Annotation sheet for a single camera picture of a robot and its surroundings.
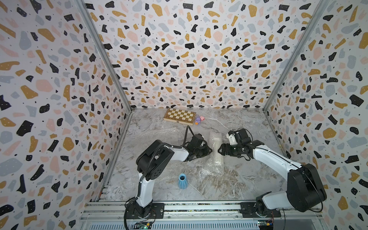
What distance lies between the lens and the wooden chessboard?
3.70 feet

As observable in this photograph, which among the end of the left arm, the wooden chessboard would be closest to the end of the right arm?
the end of the left arm

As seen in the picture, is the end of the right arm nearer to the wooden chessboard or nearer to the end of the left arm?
the end of the left arm
